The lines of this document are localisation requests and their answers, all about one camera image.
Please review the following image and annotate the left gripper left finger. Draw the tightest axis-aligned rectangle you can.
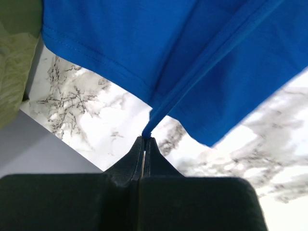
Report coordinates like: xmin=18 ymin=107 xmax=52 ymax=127
xmin=0 ymin=137 xmax=144 ymax=231

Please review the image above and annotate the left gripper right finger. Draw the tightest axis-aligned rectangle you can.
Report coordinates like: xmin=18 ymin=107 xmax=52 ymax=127
xmin=138 ymin=139 xmax=267 ymax=231

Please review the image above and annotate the blue printed t shirt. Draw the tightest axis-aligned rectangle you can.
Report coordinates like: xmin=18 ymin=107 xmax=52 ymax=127
xmin=42 ymin=0 xmax=308 ymax=146

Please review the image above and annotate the olive green plastic bin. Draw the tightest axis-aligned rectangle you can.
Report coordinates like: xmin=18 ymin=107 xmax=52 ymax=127
xmin=0 ymin=0 xmax=43 ymax=128

